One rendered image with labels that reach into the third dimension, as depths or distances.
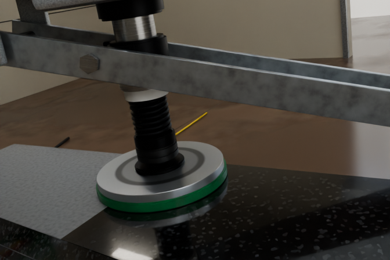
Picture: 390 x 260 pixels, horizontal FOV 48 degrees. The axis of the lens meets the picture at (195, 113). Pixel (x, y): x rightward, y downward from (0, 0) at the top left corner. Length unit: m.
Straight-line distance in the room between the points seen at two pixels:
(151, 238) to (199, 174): 0.14
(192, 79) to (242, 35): 5.42
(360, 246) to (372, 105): 0.20
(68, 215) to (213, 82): 0.30
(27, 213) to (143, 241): 0.23
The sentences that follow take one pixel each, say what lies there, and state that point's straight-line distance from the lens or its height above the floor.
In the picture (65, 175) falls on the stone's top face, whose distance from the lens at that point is 0.87.
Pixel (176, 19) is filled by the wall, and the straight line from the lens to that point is 6.58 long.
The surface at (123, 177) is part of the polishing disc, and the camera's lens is 0.72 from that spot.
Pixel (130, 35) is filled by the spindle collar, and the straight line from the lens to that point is 0.66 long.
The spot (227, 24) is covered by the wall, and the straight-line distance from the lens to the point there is 6.11.
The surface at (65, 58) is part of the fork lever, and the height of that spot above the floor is 1.03.
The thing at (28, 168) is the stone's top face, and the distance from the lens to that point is 0.96.
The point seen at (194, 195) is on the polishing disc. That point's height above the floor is 0.81.
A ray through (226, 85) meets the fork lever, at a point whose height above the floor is 0.97.
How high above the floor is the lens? 1.11
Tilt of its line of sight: 16 degrees down
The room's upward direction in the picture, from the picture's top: 9 degrees counter-clockwise
